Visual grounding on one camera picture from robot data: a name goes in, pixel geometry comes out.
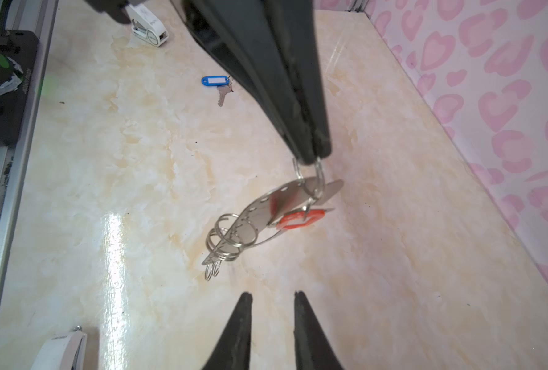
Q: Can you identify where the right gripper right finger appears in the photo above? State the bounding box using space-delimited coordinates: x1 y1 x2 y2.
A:
293 291 343 370

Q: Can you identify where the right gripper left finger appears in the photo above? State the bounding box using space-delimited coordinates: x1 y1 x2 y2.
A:
202 292 252 370

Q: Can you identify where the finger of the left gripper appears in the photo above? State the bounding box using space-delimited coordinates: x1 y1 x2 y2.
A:
181 1 296 157
265 1 332 162

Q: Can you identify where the red tagged key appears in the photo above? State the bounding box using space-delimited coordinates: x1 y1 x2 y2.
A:
268 197 334 231

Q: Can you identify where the blue tagged key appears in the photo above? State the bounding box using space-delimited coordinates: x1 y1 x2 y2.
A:
201 76 233 107

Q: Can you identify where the white tagged key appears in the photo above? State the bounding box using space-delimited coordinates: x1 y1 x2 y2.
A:
125 4 169 48

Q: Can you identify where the small white plastic object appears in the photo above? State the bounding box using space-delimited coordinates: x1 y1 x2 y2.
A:
31 325 88 370

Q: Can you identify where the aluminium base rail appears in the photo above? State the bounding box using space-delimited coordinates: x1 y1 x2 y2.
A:
0 0 60 370

